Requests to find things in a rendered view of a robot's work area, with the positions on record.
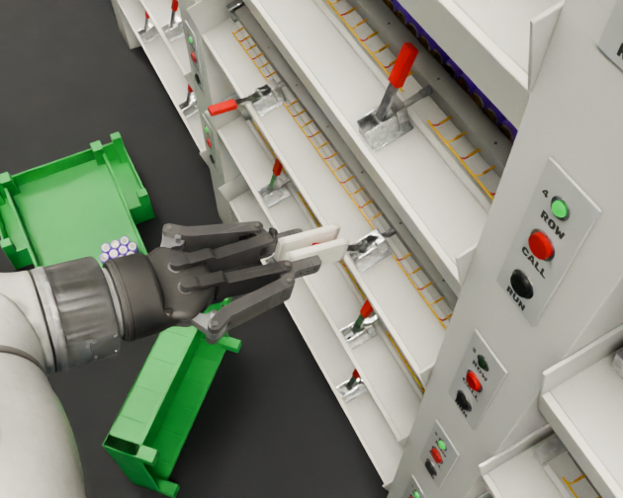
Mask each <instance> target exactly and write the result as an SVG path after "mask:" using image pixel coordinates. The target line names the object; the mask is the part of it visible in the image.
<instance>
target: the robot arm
mask: <svg viewBox="0 0 623 498"><path fill-rule="evenodd" d="M340 228H341V227H340V225H339V224H338V223H334V224H331V225H327V226H324V227H320V228H316V229H312V230H309V231H305V232H303V230H302V229H301V228H295V229H292V230H288V231H284V232H280V233H278V230H277V229H276V228H274V227H269V231H266V230H265V229H264V228H263V224H262V222H260V221H246V222H235V223H223V224H211V225H199V226H182V225H177V224H171V223H167V224H164V225H163V229H162V241H161V245H160V247H157V248H155V249H154V250H152V251H151V252H150V253H148V254H146V255H144V254H142V253H134V254H130V255H126V256H122V257H118V258H114V259H110V260H106V262H105V263H104V264H103V266H102V269H101V267H100V265H99V263H98V261H97V260H96V259H95V258H93V257H91V256H87V257H83V258H79V259H75V260H70V261H66V262H62V263H58V264H53V265H49V266H45V267H43V266H40V267H36V268H34V269H32V270H28V271H22V272H16V273H0V498H86V488H85V482H84V475H83V470H82V465H81V461H80V456H79V452H78V449H77V445H76V442H75V438H74V435H73V432H72V429H71V426H70V423H69V421H68V418H67V416H66V413H65V411H64V409H63V406H62V404H61V402H60V400H59V398H58V397H57V395H56V394H55V392H54V391H53V390H52V388H51V386H50V383H49V381H48V378H47V376H48V375H50V374H55V373H56V372H60V371H63V372H64V371H68V370H70V368H74V367H77V366H80V365H83V364H87V363H90V362H93V361H97V360H100V359H103V358H107V357H110V356H113V355H116V354H117V353H118V352H119V350H120V347H121V339H120V338H122V339H123V340H124V341H127V342H130V341H134V340H137V339H141V338H144V337H147V336H151V335H154V334H157V333H160V332H162V331H164V330H166V329H168V328H170V327H175V326H178V327H190V326H192V325H193V326H194V327H196V328H197V329H198V330H200V331H201V332H203V333H204V334H206V341H207V342H208V343H209V344H213V345H214V344H216V343H217V342H218V341H219V340H220V339H221V338H222V337H223V335H224V334H225V333H226V332H227V331H228V330H230V329H232V328H234V327H236V326H238V325H240V324H241V323H243V322H245V321H247V320H249V319H251V318H253V317H255V316H257V315H259V314H261V313H263V312H265V311H267V310H269V309H271V308H273V307H275V306H277V305H279V304H281V303H283V302H285V301H286V300H288V299H290V297H291V294H292V291H293V288H294V285H295V282H296V281H295V279H297V278H301V277H304V276H308V275H312V274H315V273H317V272H318V271H319V269H320V266H322V265H325V264H329V263H333V262H336V261H340V260H343V258H344V256H345V253H346V250H347V248H348V245H349V243H350V241H349V239H348V238H347V237H344V238H340V239H337V236H338V233H339V230H340ZM313 243H320V244H316V245H312V244H313ZM183 251H184V252H183ZM193 251H195V252H193ZM187 252H192V253H187ZM273 253H275V254H274V259H275V261H277V262H274V263H270V264H265V265H261V266H256V267H251V268H247V269H242V270H238V271H233V272H228V273H224V271H227V270H230V269H233V268H236V267H239V266H242V265H246V264H249V263H252V262H255V261H258V260H261V259H264V258H267V257H270V256H272V255H273ZM282 260H284V261H282ZM278 261H279V262H278ZM250 292H251V293H250ZM245 293H248V294H247V295H245V296H243V297H241V298H239V299H237V300H235V301H233V302H231V303H229V304H227V305H225V306H224V307H223V308H221V309H220V310H219V311H217V310H216V309H213V310H212V311H210V312H209V313H206V314H203V313H204V312H205V311H206V309H207V308H208V307H209V305H211V304H215V303H220V302H222V301H224V300H225V299H226V298H228V297H233V296H237V295H241V294H245Z"/></svg>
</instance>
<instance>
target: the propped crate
mask: <svg viewBox="0 0 623 498"><path fill-rule="evenodd" d="M90 145H91V148H90V149H87V150H84V151H81V152H78V153H76V154H73V155H70V156H67V157H64V158H61V159H58V160H55V161H52V162H49V163H46V164H45V165H42V166H39V167H36V168H33V169H30V170H27V171H24V172H21V173H18V174H15V175H12V176H11V175H10V174H9V173H8V172H5V173H2V174H0V183H1V185H2V186H3V187H4V191H5V193H6V196H7V198H8V201H9V203H10V206H11V208H12V211H13V214H14V216H15V218H16V220H17V223H18V225H19V228H20V230H21V233H22V235H23V238H24V240H25V243H26V245H27V248H28V251H29V253H30V256H31V258H32V261H33V263H34V266H35V268H36V267H40V266H43V267H45V266H49V265H53V264H58V263H62V262H66V261H70V260H75V259H79V258H83V257H87V256H91V257H93V258H95V259H96V260H97V261H98V263H99V265H100V267H101V269H102V266H103V264H102V262H101V260H100V259H99V256H100V254H101V253H103V252H102V250H101V246H102V245H103V244H104V243H108V244H109V245H110V246H111V241H112V240H119V241H120V239H121V237H123V236H126V237H128V238H129V240H130V242H135V243H136V245H137V248H138V251H139V253H142V254H144V255H146V254H147V251H146V249H145V247H144V244H143V242H142V240H141V237H140V235H139V233H138V230H137V228H136V226H135V223H134V219H133V217H132V215H131V212H130V210H129V208H128V205H127V203H126V201H125V198H124V196H123V194H122V191H121V189H120V186H119V184H118V182H117V179H116V177H115V175H114V172H113V170H112V168H111V165H110V163H109V161H108V158H107V156H106V154H105V152H104V149H103V147H102V144H101V142H100V140H98V141H95V142H92V143H90Z"/></svg>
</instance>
